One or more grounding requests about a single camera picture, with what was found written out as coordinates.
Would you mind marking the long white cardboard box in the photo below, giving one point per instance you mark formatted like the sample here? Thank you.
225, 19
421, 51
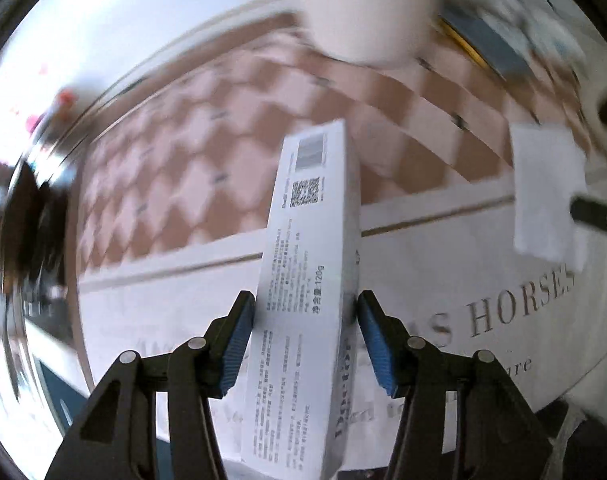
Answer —
303, 285

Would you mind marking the colourful small toys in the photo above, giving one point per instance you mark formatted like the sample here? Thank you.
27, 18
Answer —
58, 105

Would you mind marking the black trash bag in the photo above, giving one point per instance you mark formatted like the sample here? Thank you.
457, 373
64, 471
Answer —
28, 220

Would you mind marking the checkered pink table mat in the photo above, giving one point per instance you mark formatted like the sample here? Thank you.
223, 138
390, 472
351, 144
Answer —
183, 185

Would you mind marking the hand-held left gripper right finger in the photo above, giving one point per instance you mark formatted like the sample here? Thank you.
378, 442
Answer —
378, 347

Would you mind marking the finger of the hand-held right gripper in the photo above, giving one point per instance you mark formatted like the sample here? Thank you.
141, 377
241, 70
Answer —
598, 216

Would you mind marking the cream cylindrical bin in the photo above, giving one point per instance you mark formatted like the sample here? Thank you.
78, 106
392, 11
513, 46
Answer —
368, 10

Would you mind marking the white paper tissue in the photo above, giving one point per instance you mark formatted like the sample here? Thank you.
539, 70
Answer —
543, 195

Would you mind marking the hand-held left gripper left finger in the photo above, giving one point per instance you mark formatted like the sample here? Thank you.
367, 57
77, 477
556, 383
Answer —
236, 345

